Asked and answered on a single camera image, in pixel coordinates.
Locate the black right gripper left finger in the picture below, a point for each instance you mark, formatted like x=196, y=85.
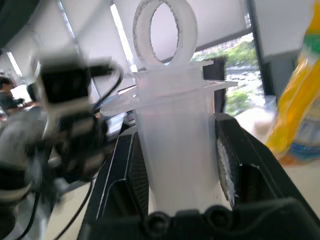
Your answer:
x=120, y=185

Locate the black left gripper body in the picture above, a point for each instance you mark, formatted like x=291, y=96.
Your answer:
x=82, y=145

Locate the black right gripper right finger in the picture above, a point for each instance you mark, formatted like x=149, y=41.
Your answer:
x=257, y=170

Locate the translucent white plastic syringe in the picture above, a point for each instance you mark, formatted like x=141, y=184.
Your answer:
x=177, y=145

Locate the yellow plastic bag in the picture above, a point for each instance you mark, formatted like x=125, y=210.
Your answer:
x=297, y=107

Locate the person in dark shirt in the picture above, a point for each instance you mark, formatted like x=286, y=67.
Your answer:
x=5, y=97

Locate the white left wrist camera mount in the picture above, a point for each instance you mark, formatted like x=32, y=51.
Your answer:
x=65, y=82

